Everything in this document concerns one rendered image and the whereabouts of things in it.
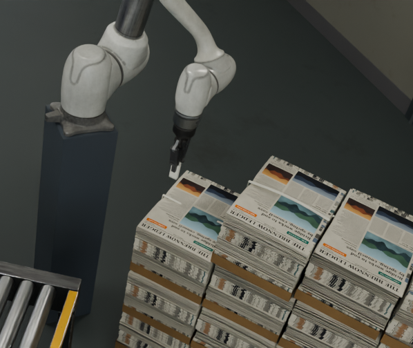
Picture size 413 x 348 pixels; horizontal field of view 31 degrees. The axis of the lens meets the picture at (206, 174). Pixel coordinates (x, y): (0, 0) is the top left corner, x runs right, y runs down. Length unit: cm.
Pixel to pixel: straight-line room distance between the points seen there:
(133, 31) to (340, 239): 98
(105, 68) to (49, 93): 203
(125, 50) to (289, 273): 93
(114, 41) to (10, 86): 201
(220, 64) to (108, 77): 38
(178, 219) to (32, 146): 168
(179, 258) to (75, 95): 64
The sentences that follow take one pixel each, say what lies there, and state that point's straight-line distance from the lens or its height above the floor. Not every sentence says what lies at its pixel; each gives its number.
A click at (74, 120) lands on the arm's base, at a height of 104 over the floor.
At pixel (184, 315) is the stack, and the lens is 267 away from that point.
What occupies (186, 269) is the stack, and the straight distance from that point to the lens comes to 250.
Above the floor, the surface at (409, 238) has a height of 107.
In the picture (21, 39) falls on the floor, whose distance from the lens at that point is 496.
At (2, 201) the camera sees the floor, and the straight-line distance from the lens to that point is 373.
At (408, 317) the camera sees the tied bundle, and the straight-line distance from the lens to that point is 231.
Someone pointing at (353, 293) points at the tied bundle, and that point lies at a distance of 231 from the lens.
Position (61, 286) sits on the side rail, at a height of 80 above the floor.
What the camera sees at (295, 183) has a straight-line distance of 246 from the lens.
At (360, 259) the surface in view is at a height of 107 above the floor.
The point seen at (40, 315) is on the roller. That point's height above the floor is 80.
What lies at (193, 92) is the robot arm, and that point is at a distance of 228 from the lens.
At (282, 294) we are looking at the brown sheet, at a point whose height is 86.
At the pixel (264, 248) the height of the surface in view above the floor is 100.
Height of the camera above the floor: 256
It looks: 39 degrees down
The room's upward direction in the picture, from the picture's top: 15 degrees clockwise
